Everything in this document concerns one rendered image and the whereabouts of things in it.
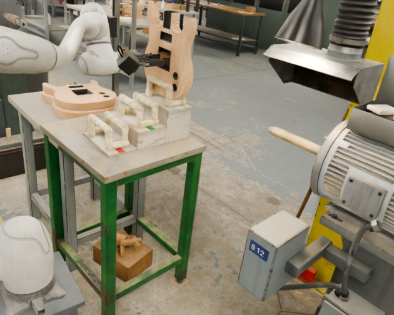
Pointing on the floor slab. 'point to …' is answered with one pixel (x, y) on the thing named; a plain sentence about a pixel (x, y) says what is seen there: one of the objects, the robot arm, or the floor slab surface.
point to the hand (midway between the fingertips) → (163, 59)
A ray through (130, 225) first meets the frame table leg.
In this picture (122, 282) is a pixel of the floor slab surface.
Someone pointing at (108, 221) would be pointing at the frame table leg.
